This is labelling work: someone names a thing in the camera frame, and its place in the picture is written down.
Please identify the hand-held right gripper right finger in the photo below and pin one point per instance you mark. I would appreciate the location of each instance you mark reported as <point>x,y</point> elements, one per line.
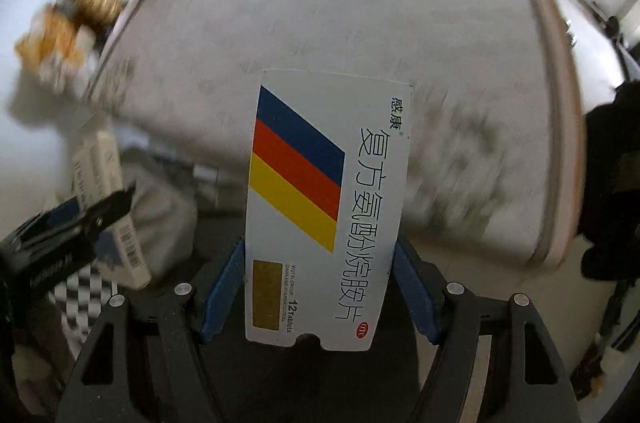
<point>417,293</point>

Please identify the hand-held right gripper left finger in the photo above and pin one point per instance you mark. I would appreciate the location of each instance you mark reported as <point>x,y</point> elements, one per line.
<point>222,293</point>

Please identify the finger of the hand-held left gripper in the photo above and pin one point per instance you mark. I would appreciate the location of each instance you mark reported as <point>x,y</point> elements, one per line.
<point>107,208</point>
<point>60,210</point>

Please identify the long white box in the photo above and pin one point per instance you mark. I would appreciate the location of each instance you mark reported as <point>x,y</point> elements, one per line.
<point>97,163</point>

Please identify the checkered white tote bag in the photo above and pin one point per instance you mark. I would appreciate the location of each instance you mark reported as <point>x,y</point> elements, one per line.
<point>160,213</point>

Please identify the white box with striped flag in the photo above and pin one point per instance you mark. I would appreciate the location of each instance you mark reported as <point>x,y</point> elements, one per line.
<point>310,253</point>

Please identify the floral patterned table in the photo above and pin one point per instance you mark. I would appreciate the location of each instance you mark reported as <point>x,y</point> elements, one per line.
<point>200,53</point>

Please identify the person's dark clothing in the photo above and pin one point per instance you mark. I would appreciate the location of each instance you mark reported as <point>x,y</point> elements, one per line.
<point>610,183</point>

